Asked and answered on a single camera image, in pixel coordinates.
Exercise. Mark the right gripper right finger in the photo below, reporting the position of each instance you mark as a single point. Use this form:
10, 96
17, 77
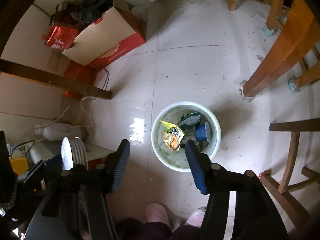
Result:
256, 216

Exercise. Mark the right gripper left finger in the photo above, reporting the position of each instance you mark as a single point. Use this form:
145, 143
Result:
75, 206

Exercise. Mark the clear plastic cup blue label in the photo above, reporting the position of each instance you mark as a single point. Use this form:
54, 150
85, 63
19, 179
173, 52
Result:
202, 132

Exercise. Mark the yellow snack wrapper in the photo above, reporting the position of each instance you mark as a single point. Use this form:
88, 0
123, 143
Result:
172, 135

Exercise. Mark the white round trash bin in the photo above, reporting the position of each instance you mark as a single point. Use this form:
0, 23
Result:
186, 115

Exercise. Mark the wooden stool near bin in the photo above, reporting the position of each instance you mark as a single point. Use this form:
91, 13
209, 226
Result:
281, 191

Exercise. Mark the right pink slipper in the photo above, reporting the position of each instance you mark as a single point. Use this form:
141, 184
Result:
196, 218

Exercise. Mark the pink slipper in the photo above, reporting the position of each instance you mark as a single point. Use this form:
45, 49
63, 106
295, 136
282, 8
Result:
196, 218
156, 212

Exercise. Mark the white power strip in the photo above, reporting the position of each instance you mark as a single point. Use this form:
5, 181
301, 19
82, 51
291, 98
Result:
57, 131

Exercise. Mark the left pink slipper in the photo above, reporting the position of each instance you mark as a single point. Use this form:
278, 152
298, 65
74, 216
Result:
156, 212

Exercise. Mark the wooden table front-left leg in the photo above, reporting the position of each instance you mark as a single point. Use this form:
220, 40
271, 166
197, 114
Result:
54, 80

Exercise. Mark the red foil snack bag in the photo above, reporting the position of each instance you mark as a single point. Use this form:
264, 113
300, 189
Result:
60, 37

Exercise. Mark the cardboard box red base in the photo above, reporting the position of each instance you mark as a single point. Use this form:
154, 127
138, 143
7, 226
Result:
104, 41

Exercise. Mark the wooden table front-right leg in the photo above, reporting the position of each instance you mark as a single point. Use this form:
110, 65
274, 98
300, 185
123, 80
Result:
299, 34

